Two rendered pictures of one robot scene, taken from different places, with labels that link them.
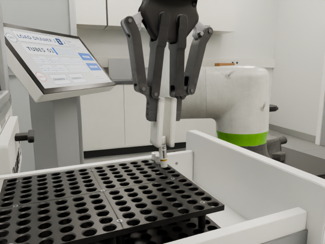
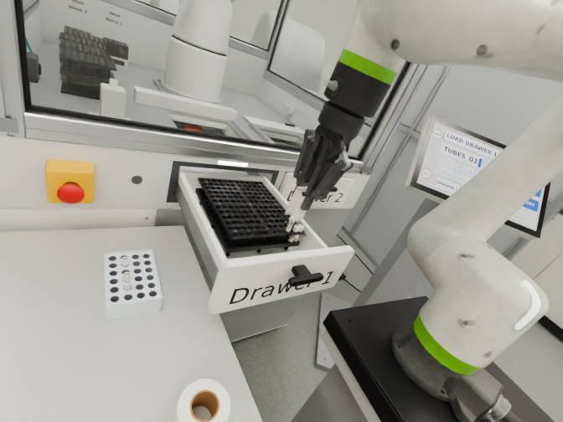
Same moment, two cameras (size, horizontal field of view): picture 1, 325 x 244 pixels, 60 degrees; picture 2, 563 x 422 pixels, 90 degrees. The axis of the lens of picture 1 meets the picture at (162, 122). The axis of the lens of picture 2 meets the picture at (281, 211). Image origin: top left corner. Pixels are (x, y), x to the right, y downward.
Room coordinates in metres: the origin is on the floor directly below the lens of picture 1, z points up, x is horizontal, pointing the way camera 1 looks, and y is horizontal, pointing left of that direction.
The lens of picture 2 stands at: (0.22, -0.49, 1.22)
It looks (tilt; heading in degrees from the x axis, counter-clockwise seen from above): 28 degrees down; 73
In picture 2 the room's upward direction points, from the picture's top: 22 degrees clockwise
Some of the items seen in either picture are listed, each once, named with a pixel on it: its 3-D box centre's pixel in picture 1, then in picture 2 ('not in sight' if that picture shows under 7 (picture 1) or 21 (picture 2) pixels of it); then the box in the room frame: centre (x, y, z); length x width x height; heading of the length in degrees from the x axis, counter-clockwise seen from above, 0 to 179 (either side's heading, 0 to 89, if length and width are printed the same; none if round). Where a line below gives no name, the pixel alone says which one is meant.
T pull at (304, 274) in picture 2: not in sight; (302, 274); (0.41, -0.14, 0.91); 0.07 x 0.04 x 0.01; 24
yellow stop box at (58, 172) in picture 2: not in sight; (71, 182); (-0.03, 0.03, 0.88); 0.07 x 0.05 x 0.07; 24
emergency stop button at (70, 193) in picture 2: not in sight; (70, 192); (-0.02, 0.00, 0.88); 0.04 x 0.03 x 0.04; 24
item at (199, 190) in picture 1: (178, 179); (269, 233); (0.35, -0.02, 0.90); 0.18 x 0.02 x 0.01; 24
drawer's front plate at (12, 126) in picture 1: (11, 153); (317, 191); (0.55, 0.31, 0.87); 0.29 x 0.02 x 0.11; 24
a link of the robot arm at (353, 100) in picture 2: not in sight; (353, 90); (0.40, -0.02, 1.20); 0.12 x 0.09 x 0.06; 22
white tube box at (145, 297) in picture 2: not in sight; (131, 281); (0.12, -0.10, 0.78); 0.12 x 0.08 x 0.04; 112
